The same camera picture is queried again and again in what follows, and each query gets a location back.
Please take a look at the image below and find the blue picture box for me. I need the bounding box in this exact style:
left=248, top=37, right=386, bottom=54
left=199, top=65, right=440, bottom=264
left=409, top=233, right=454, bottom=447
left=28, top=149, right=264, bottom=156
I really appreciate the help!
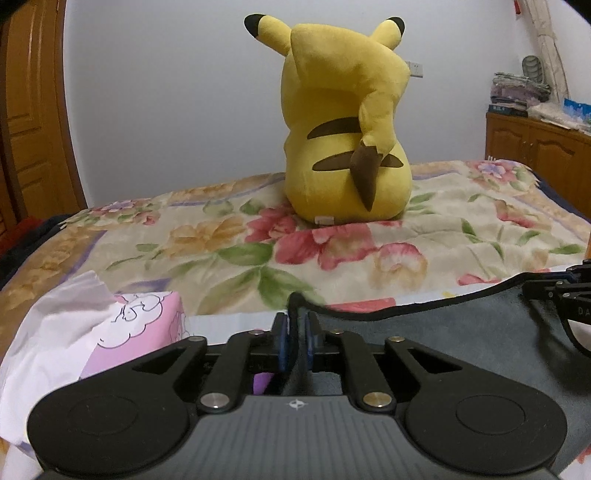
left=563, top=98, right=591, bottom=129

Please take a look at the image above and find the dark blue bed sheet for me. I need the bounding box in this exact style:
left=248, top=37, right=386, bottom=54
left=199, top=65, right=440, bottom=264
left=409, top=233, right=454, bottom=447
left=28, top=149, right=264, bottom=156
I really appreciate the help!
left=530, top=170, right=591, bottom=238

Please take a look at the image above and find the pink printed tissue pack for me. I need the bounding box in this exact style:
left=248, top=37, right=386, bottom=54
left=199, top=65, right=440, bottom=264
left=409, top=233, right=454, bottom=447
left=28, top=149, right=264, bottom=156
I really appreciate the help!
left=0, top=271, right=191, bottom=460

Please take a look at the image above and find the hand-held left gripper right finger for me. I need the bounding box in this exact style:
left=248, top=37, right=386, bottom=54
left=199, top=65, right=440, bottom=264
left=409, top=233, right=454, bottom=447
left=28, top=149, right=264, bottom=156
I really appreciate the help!
left=301, top=311, right=463, bottom=410

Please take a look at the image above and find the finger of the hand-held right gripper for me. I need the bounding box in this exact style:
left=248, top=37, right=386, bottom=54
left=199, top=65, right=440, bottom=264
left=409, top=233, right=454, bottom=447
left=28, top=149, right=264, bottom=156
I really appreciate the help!
left=522, top=280, right=562, bottom=302
left=549, top=263, right=591, bottom=284

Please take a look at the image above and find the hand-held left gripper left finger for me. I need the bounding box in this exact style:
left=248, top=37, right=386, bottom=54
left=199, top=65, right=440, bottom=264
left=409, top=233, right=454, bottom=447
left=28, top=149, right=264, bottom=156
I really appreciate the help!
left=133, top=312, right=291, bottom=412

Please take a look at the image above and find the white folded cloth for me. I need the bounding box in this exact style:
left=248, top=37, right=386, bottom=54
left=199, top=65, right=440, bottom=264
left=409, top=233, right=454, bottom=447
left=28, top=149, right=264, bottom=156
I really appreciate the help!
left=526, top=102, right=583, bottom=126

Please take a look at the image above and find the wooden cabinet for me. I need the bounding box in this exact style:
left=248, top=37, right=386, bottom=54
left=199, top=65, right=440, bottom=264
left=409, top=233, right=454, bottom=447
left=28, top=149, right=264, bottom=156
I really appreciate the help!
left=485, top=112, right=591, bottom=217

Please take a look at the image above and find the dark grey towel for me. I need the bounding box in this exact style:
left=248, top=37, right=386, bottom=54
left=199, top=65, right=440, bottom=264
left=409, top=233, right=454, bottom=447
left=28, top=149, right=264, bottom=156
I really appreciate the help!
left=287, top=271, right=591, bottom=467

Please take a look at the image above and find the wooden door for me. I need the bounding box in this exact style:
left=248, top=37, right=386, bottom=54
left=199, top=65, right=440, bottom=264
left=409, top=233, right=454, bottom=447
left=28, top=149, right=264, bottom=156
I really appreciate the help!
left=0, top=0, right=88, bottom=234

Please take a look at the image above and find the dark cloth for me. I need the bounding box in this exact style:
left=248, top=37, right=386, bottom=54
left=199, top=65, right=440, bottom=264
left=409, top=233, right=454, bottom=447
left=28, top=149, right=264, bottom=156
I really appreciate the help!
left=0, top=215, right=68, bottom=289

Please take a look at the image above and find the rolled beige cloth bundle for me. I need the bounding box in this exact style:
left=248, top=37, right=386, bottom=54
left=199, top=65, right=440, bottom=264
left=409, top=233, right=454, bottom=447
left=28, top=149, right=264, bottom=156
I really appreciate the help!
left=526, top=0, right=571, bottom=100

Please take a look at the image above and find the floral blanket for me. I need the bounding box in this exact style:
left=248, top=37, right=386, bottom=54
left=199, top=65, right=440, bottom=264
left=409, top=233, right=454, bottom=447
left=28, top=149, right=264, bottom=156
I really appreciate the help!
left=0, top=159, right=591, bottom=324

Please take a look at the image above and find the stack of folded cloths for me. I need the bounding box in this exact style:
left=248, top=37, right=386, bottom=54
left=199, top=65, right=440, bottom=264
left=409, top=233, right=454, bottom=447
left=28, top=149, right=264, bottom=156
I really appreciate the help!
left=488, top=71, right=553, bottom=117

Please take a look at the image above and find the yellow plush toy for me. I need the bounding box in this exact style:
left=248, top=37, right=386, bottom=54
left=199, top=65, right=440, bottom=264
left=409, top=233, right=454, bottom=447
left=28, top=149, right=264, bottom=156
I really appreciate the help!
left=244, top=14, right=414, bottom=227

